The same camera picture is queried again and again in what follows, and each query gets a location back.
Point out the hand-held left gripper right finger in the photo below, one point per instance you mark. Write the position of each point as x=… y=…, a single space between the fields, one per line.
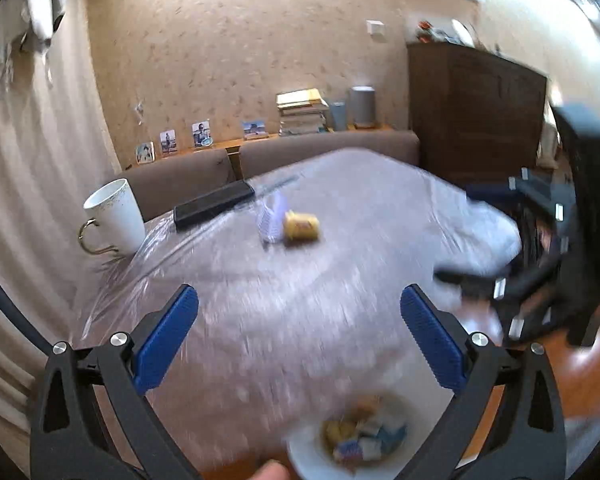
x=432 y=340

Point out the red ornament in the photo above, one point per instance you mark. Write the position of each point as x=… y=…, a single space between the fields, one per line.
x=423 y=30

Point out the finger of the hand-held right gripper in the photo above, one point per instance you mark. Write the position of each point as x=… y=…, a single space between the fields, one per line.
x=490 y=193
x=467 y=278

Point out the yellow snack packet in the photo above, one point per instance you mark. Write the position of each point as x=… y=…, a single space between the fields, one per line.
x=302 y=226

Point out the beige curtain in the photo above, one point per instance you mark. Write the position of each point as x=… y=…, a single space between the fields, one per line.
x=40 y=170

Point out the person's left hand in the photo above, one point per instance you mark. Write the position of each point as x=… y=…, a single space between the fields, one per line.
x=271 y=472

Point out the stack of books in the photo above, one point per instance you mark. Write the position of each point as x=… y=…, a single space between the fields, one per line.
x=302 y=112

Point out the yellow wrapper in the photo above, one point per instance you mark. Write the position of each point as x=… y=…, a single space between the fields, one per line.
x=337 y=431

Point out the small standing photo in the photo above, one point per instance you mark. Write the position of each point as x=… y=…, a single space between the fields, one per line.
x=168 y=142
x=202 y=134
x=255 y=130
x=145 y=153

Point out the black curved pole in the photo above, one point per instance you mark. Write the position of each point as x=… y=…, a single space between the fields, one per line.
x=10 y=310

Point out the white oval ornament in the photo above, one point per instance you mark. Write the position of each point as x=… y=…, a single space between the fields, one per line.
x=462 y=31

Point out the black flat case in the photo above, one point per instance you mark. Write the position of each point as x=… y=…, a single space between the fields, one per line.
x=212 y=205

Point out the purple white box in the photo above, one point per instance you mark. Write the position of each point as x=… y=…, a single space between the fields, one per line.
x=271 y=220

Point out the pen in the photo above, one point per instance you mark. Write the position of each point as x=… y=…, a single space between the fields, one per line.
x=277 y=184

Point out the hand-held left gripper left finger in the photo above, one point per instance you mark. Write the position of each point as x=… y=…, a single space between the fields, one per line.
x=165 y=340

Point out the blue wrapper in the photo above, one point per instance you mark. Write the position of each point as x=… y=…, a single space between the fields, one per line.
x=392 y=436

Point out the small grey container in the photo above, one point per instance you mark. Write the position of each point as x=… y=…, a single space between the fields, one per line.
x=338 y=116

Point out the dark wooden cabinet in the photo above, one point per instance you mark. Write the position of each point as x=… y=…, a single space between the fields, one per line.
x=475 y=110

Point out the white light switch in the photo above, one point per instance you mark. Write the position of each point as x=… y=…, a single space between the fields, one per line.
x=375 y=29

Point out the white plastic bin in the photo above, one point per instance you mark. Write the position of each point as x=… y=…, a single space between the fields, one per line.
x=310 y=460

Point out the grey cylindrical speaker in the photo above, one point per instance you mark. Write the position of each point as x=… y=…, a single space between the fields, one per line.
x=363 y=107

